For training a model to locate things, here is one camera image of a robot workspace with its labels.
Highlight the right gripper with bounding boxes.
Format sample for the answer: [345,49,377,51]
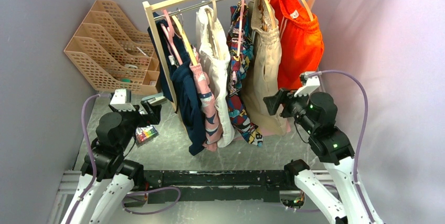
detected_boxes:
[263,85,316,134]

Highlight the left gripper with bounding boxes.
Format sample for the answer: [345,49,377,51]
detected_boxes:
[110,99,161,151]

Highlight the beige shorts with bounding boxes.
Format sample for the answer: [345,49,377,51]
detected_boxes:
[241,0,288,132]

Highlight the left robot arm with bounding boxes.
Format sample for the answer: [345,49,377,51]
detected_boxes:
[62,101,162,223]

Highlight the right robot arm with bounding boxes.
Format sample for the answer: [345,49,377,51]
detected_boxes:
[264,89,384,223]

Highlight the navy blue shorts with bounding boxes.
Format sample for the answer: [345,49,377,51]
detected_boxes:
[156,19,206,156]

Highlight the pink patterned shorts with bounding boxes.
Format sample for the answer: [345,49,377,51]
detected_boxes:
[189,47,223,152]

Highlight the orange shorts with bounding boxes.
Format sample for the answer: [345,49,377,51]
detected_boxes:
[269,0,324,89]

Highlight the yellow hanger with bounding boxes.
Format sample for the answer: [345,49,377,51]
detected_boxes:
[172,15,198,66]

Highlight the colourful cartoon print shorts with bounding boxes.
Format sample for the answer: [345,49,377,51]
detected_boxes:
[226,2,263,147]

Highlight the white shorts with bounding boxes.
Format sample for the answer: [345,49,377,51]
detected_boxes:
[196,5,235,148]

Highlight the pink hanger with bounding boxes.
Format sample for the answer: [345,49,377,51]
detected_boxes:
[236,0,245,60]

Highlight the grey stapler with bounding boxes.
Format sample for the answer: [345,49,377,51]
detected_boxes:
[141,92,167,106]

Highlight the pack of coloured markers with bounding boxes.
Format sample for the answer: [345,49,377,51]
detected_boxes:
[135,125,159,147]

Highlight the pink mat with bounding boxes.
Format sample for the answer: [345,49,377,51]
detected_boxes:
[233,122,291,141]

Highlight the beige plastic file organizer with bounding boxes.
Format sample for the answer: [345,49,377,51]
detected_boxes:
[64,0,161,95]

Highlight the wooden clothes rack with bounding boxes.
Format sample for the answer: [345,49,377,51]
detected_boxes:
[142,0,327,113]

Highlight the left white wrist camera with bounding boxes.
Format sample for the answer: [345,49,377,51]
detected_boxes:
[109,89,136,112]

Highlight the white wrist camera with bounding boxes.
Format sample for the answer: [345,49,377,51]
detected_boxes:
[109,89,136,112]
[293,71,321,98]

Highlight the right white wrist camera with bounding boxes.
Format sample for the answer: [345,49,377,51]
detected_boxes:
[293,71,321,98]

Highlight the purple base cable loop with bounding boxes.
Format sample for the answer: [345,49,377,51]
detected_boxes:
[121,186,182,216]

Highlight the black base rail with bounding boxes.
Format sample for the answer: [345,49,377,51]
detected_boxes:
[132,170,300,204]

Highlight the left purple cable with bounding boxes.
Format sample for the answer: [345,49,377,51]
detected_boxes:
[65,93,112,224]

